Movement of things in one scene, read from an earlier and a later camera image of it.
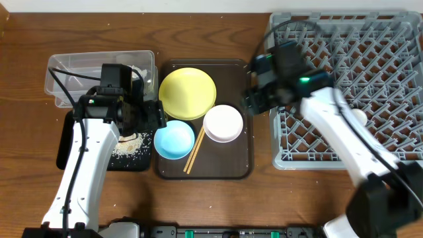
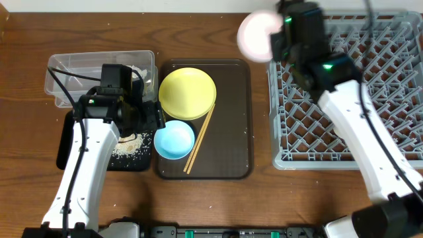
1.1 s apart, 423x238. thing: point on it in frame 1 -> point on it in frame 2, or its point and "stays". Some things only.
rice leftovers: x=135 y=146 stays
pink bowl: x=223 y=123 -> x=253 y=38
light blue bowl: x=175 y=141 stays
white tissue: x=143 y=73 stays
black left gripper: x=157 y=118 stays
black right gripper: x=256 y=102 -> x=275 y=43
